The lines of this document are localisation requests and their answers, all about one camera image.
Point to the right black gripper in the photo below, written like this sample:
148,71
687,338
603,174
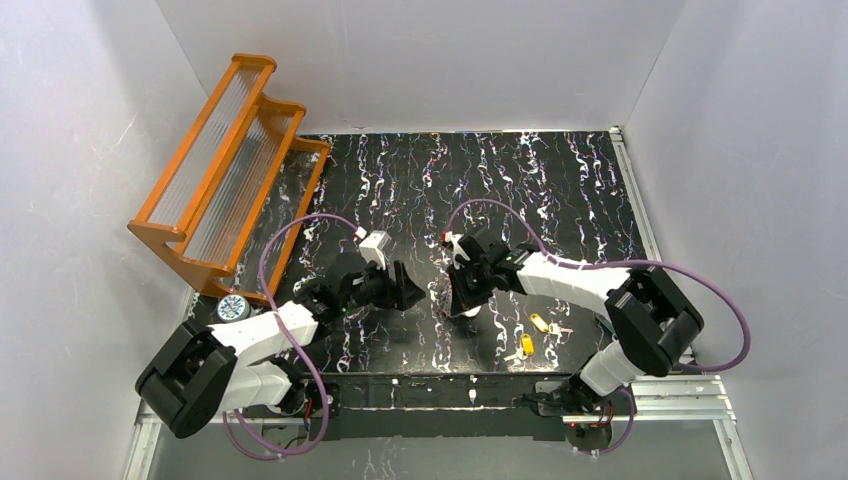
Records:
460,277

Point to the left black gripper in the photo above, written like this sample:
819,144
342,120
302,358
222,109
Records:
390,288

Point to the white keyring holder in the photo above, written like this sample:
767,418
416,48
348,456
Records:
457,294

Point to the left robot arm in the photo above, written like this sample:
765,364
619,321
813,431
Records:
206,369

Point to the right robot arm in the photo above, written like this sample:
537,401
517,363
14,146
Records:
653,321

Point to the upper yellow tagged key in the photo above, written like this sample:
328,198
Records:
548,328

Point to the yellow tagged key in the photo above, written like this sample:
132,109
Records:
548,328
525,350

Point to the lower yellow tagged key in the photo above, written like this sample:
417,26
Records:
525,350

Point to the orange wooden rack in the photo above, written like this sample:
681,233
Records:
213,196

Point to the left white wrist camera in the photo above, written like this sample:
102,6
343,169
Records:
372,248

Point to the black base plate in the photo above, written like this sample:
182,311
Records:
460,406

